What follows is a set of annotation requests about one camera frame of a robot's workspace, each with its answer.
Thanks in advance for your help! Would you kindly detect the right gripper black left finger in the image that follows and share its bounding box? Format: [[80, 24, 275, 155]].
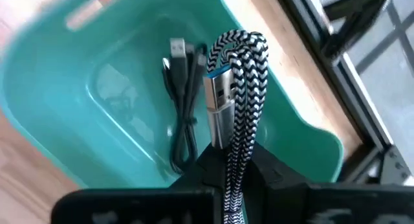
[[50, 142, 228, 224]]

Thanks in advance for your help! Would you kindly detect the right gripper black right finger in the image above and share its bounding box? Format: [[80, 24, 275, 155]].
[[248, 142, 414, 224]]

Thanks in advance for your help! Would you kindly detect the thin black USB cable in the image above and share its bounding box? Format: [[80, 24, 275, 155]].
[[161, 37, 208, 175]]

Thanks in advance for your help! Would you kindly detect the black white zigzag braided cable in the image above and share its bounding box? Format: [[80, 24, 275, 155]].
[[202, 28, 270, 224]]

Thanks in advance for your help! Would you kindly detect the teal plastic bin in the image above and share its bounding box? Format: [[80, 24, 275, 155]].
[[0, 0, 344, 190]]

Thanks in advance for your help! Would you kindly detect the black aluminium table frame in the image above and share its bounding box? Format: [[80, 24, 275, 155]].
[[274, 0, 414, 186]]

